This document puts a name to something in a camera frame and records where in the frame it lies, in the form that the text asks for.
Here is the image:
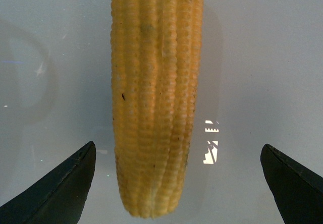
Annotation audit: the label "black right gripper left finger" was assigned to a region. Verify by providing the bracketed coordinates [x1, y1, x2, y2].
[1, 141, 96, 223]

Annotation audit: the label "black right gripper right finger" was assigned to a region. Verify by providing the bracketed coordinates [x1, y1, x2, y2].
[260, 144, 322, 223]

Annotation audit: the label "yellow corn cob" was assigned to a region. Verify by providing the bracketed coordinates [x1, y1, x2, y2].
[111, 0, 203, 218]

